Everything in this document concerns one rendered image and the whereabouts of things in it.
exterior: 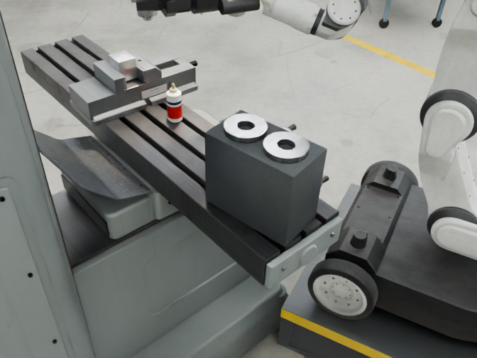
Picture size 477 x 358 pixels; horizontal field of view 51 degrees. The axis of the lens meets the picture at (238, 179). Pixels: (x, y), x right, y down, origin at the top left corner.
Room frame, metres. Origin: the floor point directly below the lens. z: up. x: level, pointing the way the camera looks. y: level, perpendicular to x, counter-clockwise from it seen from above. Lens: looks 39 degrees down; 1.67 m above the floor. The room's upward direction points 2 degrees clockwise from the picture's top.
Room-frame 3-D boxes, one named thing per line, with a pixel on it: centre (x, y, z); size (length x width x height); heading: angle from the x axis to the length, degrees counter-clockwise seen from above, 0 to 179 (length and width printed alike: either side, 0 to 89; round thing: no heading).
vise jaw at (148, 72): (1.31, 0.29, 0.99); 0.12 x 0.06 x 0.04; 40
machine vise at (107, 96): (1.29, 0.31, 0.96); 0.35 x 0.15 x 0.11; 130
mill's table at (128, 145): (1.19, 0.26, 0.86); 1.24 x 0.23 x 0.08; 42
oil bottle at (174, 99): (1.18, 0.18, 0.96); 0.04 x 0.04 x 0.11
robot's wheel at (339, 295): (0.93, -0.31, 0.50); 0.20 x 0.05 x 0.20; 64
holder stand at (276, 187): (0.83, -0.05, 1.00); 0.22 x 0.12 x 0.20; 52
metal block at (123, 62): (1.27, 0.33, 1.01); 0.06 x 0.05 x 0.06; 40
